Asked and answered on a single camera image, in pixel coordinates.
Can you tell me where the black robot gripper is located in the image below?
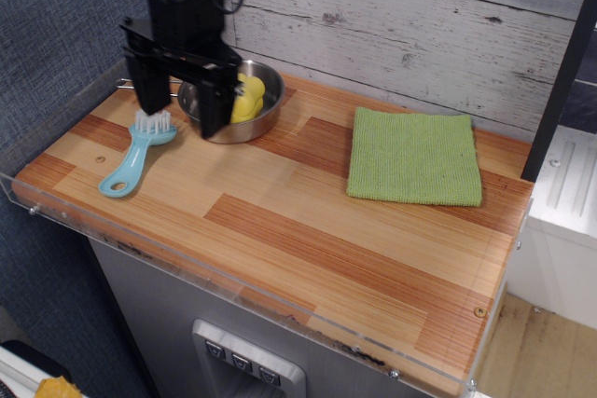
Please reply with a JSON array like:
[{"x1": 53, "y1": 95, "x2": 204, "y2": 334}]
[{"x1": 120, "y1": 0, "x2": 242, "y2": 139}]

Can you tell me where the yellow toy bell pepper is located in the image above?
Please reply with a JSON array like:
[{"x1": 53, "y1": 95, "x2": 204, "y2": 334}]
[{"x1": 230, "y1": 73, "x2": 266, "y2": 124}]

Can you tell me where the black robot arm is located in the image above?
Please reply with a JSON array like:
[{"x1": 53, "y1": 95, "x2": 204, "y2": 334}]
[{"x1": 121, "y1": 0, "x2": 242, "y2": 139}]

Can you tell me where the green towel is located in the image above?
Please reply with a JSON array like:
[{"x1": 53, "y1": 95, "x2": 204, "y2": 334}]
[{"x1": 346, "y1": 107, "x2": 482, "y2": 207}]

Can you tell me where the small steel pan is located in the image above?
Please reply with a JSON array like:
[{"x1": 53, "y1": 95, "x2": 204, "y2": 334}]
[{"x1": 127, "y1": 55, "x2": 285, "y2": 146}]

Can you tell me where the light blue dish brush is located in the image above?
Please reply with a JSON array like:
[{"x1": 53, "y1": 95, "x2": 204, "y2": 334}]
[{"x1": 98, "y1": 110, "x2": 177, "y2": 198}]

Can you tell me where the clear acrylic table guard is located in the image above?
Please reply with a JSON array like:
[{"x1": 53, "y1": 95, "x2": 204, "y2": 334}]
[{"x1": 0, "y1": 20, "x2": 535, "y2": 398}]

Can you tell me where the grey metal cabinet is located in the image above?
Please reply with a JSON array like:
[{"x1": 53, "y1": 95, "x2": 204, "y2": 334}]
[{"x1": 90, "y1": 240, "x2": 423, "y2": 397}]

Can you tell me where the silver button panel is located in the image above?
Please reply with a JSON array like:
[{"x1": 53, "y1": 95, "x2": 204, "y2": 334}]
[{"x1": 192, "y1": 319, "x2": 307, "y2": 397}]

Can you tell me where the yellow and black object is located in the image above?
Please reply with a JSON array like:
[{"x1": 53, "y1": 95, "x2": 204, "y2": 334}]
[{"x1": 0, "y1": 377, "x2": 83, "y2": 398}]

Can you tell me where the white appliance on right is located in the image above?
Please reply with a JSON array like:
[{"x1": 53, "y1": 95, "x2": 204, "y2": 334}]
[{"x1": 505, "y1": 126, "x2": 596, "y2": 328}]

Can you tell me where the black vertical post right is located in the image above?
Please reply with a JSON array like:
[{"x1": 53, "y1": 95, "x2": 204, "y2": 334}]
[{"x1": 521, "y1": 0, "x2": 596, "y2": 182}]

